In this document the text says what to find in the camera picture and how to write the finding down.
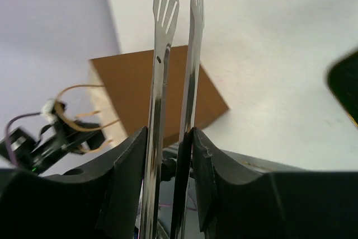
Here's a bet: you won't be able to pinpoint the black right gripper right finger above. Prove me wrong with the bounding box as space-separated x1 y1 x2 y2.
192 129 357 238

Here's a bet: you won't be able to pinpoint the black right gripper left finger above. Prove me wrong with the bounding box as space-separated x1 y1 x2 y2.
1 127 148 238

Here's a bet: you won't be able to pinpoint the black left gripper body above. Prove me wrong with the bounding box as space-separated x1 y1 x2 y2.
39 113 106 155

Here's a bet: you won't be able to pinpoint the brown paper bag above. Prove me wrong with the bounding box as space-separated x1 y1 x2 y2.
55 45 230 154

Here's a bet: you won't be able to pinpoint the metal tongs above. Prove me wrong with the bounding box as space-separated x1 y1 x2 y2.
139 0 205 239

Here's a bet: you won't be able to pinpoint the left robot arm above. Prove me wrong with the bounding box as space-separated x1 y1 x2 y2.
1 100 105 175

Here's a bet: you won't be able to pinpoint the green serving tray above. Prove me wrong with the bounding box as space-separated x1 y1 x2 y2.
326 47 357 128

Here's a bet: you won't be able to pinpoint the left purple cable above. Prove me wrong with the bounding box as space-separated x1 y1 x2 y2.
4 112 43 168

